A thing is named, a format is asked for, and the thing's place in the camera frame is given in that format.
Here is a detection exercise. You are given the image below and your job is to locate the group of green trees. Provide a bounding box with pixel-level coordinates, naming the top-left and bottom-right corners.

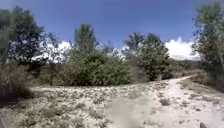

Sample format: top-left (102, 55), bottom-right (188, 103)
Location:
top-left (0, 5), bottom-right (201, 87)

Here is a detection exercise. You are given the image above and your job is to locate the pale sandy dirt path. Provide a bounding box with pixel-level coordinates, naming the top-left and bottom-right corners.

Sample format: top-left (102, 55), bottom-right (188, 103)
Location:
top-left (103, 74), bottom-right (224, 128)

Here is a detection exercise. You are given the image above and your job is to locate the tall tree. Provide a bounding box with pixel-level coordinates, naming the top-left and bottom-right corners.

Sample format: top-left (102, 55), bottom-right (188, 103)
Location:
top-left (191, 0), bottom-right (224, 91)

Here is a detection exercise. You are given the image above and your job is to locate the dry scrub ground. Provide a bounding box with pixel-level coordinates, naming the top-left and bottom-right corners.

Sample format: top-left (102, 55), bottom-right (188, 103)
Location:
top-left (0, 81), bottom-right (154, 128)

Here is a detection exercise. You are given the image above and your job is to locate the dry brown bush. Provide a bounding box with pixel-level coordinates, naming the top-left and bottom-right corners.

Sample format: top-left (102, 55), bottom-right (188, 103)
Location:
top-left (0, 64), bottom-right (34, 103)

